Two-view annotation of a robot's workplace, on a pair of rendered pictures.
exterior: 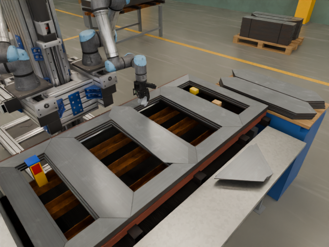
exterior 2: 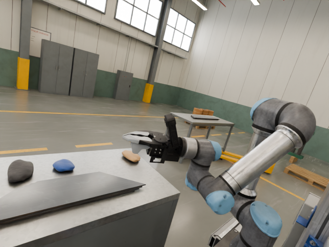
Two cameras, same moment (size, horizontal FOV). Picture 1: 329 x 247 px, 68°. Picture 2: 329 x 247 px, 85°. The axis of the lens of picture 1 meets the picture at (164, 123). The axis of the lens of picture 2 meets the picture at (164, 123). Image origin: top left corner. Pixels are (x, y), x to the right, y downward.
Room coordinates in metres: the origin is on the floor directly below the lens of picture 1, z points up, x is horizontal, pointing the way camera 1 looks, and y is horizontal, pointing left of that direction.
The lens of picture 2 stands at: (0.98, 0.25, 1.65)
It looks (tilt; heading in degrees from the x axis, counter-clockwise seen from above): 14 degrees down; 92
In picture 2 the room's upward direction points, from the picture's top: 14 degrees clockwise
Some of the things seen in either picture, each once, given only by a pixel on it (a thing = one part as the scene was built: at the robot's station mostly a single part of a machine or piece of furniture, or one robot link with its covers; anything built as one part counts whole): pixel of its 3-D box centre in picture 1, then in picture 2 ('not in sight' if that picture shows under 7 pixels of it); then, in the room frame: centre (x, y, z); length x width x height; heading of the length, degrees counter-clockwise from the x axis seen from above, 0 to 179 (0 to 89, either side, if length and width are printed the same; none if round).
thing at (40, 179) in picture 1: (38, 174); not in sight; (0.90, 0.68, 0.78); 0.05 x 0.05 x 0.19; 44
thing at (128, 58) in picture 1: (129, 61); not in sight; (1.53, 0.22, 1.15); 0.11 x 0.11 x 0.08; 35
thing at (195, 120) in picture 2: not in sight; (199, 135); (1.81, 4.75, 0.49); 1.80 x 0.70 x 0.99; 46
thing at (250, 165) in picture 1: (251, 167); not in sight; (0.94, -0.48, 0.77); 0.45 x 0.20 x 0.04; 134
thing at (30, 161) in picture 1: (32, 161); not in sight; (0.90, 0.68, 0.88); 0.06 x 0.06 x 0.02; 44
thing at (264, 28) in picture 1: (270, 31); not in sight; (5.23, -2.22, 0.26); 1.20 x 0.80 x 0.53; 50
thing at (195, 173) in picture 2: not in sight; (199, 176); (1.14, 0.89, 1.34); 0.11 x 0.08 x 0.11; 112
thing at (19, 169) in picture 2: not in sight; (21, 169); (0.33, 1.00, 1.07); 0.20 x 0.10 x 0.03; 130
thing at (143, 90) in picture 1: (141, 87); not in sight; (1.45, 0.15, 1.00); 0.09 x 0.08 x 0.12; 134
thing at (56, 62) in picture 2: not in sight; (56, 68); (-3.92, 7.35, 0.98); 1.00 x 0.48 x 1.95; 48
